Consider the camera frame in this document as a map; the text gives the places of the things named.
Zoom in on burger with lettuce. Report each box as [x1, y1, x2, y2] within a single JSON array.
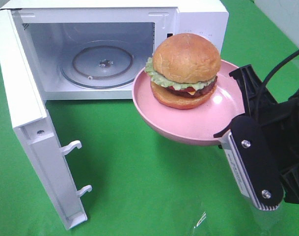
[[144, 33, 221, 110]]

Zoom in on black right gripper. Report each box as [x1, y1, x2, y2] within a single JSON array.
[[229, 64, 299, 204]]

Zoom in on white microwave oven body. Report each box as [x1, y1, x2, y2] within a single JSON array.
[[0, 0, 229, 103]]

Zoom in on glass microwave turntable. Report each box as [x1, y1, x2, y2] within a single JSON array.
[[59, 40, 153, 89]]

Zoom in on pink round plate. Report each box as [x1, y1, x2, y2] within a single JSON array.
[[132, 60, 245, 146]]

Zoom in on white microwave door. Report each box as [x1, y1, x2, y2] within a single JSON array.
[[0, 10, 92, 229]]

